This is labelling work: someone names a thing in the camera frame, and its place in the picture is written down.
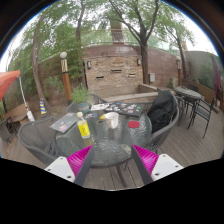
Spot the flat round red coaster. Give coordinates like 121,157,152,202
127,120,141,130

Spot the wooden lamp post with globe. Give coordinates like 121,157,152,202
59,51,73,104

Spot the blue yellow striped cone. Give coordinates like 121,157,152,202
39,98,48,115

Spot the round dark patio table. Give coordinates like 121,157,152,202
174,85,203,116

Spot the black metal chair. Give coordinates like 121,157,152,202
187,97,216,139

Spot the black jacket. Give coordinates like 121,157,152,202
146,89,178,134

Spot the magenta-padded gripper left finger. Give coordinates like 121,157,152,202
44,144,96,187

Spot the orange patio umbrella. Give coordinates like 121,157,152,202
0,69,36,123

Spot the tall tree with dark trunk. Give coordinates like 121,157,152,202
106,0,161,85

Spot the white printed leaflet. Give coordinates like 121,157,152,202
90,102,110,112

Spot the green plant in teal pot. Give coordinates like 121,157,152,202
71,84,91,114

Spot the white mug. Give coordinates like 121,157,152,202
103,111,120,130

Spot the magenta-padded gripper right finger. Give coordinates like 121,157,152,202
130,144,184,186

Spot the grey laptop with stickers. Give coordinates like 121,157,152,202
49,112,81,134

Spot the clear bottle with yellow drink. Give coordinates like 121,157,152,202
76,111,92,139

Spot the closed maroon patio umbrella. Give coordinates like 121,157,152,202
210,53,223,108

